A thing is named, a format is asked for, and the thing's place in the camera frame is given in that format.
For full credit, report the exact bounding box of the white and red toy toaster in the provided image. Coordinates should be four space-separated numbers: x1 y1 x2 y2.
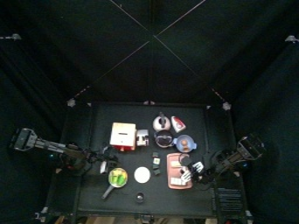
108 122 137 152

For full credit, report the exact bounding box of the pink toy tray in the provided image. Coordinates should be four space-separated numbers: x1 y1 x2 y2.
165 152 195 191

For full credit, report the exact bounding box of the dark toy cooking pot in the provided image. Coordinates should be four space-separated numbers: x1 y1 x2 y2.
153 129 175 149

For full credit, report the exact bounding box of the grey toy frying pan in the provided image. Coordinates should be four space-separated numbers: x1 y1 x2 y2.
100 167 129 200

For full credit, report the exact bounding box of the green toy vegetable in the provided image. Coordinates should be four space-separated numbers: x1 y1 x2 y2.
116 171 127 185

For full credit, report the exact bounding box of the small toy coffee machine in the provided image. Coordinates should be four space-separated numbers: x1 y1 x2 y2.
135 129 151 147

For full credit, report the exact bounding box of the blue toy bowl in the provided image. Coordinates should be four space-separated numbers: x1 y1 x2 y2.
172 134 199 154

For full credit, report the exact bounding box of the white round plate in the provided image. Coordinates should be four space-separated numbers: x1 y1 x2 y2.
133 166 152 185

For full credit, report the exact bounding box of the white text label sticker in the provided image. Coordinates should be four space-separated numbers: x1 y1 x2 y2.
217 186 243 217

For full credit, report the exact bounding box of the yellow toy corn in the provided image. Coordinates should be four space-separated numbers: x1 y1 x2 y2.
109 171 119 186

